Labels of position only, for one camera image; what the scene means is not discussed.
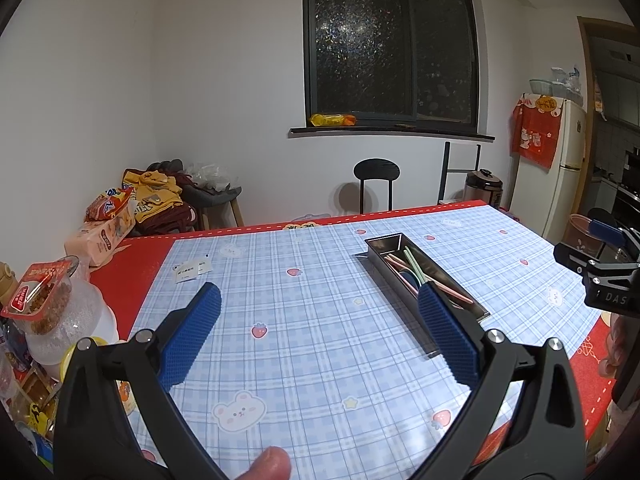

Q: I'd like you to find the dark window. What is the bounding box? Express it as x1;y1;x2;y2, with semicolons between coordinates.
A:
303;0;480;136

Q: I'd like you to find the stainless steel utensil tray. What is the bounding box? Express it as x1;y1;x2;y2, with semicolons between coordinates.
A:
354;231;492;360

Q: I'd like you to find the brown cap bottle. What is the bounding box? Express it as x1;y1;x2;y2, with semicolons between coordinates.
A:
0;262;17;306

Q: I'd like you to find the yellow cartoon mug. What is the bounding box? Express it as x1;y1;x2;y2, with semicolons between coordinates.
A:
60;335;137;416

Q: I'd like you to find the red hanging cloth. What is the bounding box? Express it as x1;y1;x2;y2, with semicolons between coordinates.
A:
511;93;564;170

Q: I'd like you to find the white refrigerator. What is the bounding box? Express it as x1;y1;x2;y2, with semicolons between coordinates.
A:
510;99;586;244

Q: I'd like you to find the person's left hand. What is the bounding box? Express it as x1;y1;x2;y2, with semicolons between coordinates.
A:
238;446;292;480

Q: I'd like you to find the black round stool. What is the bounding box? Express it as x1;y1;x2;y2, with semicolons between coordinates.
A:
352;158;400;214

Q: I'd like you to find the pink chopstick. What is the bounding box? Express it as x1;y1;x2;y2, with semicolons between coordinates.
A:
383;254;416;290
391;267;473;304

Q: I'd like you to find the clear plastic jar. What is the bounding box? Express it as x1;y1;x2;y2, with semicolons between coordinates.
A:
18;276;119;379

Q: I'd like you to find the green chopstick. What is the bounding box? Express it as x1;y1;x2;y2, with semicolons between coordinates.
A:
414;256;438;287
404;247;427;285

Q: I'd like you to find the blue plastic spoon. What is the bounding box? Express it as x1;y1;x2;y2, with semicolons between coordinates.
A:
400;270;420;290

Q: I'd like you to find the white paper tag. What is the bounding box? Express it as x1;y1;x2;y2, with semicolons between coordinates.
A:
174;255;213;284

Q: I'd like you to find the plaid blue tablecloth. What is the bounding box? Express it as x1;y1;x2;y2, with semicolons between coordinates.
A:
134;206;612;479

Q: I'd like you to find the pink waste bin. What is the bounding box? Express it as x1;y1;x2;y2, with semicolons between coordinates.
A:
562;214;604;257

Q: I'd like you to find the black metal rack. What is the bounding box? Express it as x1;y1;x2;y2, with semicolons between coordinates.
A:
437;141;482;204

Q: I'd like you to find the red snack bag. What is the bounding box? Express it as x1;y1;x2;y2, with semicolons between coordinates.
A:
85;188;132;222

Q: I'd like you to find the dark rice cooker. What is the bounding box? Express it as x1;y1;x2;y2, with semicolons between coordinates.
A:
463;169;503;208

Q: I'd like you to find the yellow snack bag on sill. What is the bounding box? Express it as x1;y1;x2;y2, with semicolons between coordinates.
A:
309;114;357;128

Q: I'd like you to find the snack cup red lid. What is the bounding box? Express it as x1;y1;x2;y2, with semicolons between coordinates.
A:
1;256;79;336

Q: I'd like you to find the person's right hand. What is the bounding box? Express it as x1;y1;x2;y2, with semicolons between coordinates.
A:
599;313;629;378

